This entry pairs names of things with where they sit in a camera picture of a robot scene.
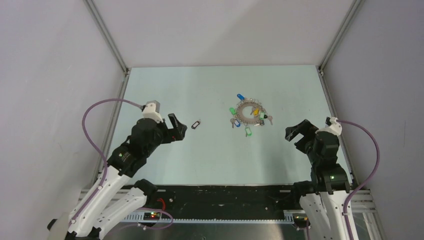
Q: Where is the large toothed metal keyring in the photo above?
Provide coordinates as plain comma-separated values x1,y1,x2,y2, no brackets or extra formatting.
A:
235,100,264,126

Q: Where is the green key tag bottom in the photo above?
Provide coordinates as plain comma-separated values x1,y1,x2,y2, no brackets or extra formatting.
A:
244,126,252,137

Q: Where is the blue key tag top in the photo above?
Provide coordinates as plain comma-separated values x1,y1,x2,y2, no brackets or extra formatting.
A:
236,94,245,101

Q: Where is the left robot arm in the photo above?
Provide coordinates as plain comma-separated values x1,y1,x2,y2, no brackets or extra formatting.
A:
47,113,188,240

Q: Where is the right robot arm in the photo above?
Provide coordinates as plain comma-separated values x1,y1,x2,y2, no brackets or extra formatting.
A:
285,117,359,240

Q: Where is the black key tag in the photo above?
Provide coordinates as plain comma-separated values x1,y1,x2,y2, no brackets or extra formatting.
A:
191,119,201,130

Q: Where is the left circuit board with LEDs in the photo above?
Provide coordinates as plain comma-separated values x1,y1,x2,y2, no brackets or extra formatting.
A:
143,211,161,221

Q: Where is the right circuit board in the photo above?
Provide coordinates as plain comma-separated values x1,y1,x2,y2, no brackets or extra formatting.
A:
293,215,309,222

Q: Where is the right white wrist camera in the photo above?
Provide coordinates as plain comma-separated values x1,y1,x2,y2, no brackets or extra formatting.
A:
315,116,343,137

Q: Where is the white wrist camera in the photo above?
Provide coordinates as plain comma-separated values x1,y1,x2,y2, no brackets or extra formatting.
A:
142,100,164,123
315,116,343,137

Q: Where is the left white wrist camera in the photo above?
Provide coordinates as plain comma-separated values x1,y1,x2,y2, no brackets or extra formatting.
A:
142,100,164,123

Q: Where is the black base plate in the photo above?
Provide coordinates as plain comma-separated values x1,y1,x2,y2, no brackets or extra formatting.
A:
145,185,303,221

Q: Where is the grey cable duct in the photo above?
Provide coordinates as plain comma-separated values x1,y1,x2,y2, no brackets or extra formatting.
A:
120,211,299,224

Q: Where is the left aluminium frame post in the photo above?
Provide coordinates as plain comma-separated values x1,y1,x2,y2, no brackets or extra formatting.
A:
83,0,129,76

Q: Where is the aluminium frame post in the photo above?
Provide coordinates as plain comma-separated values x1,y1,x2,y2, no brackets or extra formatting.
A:
83,0,129,76
317,0,365,76

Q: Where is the right aluminium frame post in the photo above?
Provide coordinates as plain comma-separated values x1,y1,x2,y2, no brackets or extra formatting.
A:
317,0,365,76

